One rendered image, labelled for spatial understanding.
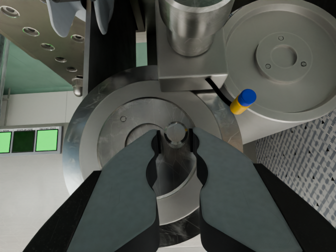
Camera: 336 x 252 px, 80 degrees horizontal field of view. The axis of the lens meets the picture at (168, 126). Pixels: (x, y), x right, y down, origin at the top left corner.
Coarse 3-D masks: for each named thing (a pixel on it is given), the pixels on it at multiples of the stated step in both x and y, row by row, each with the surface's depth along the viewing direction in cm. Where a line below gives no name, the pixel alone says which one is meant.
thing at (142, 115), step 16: (112, 112) 15; (128, 112) 15; (144, 112) 15; (160, 112) 15; (176, 112) 15; (112, 128) 15; (128, 128) 15; (144, 128) 15; (160, 128) 15; (112, 144) 15; (160, 160) 15; (176, 160) 14; (192, 160) 14; (160, 176) 14; (176, 176) 14; (160, 192) 14
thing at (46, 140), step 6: (42, 132) 51; (48, 132) 51; (54, 132) 51; (42, 138) 50; (48, 138) 50; (54, 138) 50; (36, 144) 50; (42, 144) 50; (48, 144) 50; (54, 144) 50; (36, 150) 50
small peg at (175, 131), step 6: (168, 126) 12; (174, 126) 12; (180, 126) 12; (168, 132) 12; (174, 132) 12; (180, 132) 12; (186, 132) 12; (168, 138) 12; (174, 138) 12; (180, 138) 12; (168, 144) 14; (174, 144) 12; (180, 144) 12
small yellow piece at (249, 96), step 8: (208, 80) 14; (216, 88) 14; (224, 96) 13; (240, 96) 11; (248, 96) 11; (232, 104) 12; (240, 104) 11; (248, 104) 11; (232, 112) 13; (240, 112) 12
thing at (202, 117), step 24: (120, 96) 17; (144, 96) 17; (168, 96) 17; (192, 96) 17; (96, 120) 17; (192, 120) 16; (216, 120) 16; (96, 144) 16; (96, 168) 16; (192, 192) 15; (168, 216) 15
